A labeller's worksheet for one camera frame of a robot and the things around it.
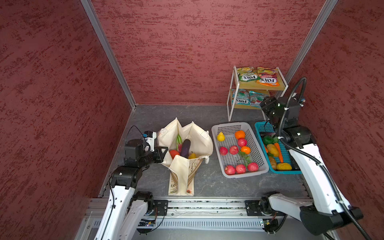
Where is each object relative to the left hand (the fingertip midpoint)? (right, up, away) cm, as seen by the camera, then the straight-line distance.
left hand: (167, 152), depth 73 cm
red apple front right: (+47, -11, +10) cm, 50 cm away
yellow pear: (+31, +4, +25) cm, 40 cm away
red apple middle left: (+32, -3, +17) cm, 36 cm away
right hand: (+47, +25, -5) cm, 54 cm away
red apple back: (+44, +2, +21) cm, 49 cm away
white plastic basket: (+42, -4, +20) cm, 46 cm away
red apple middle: (+38, -3, +17) cm, 42 cm away
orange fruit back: (+44, +7, +23) cm, 50 cm away
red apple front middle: (+40, -12, +9) cm, 42 cm away
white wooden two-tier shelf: (+47, +36, +14) cm, 60 cm away
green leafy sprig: (+46, -8, +17) cm, 50 cm away
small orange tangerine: (+45, -2, +17) cm, 48 cm away
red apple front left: (+34, -12, +9) cm, 37 cm away
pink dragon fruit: (+4, +1, +16) cm, 17 cm away
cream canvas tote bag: (+8, -9, -1) cm, 13 cm away
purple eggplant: (+9, 0, +10) cm, 13 cm away
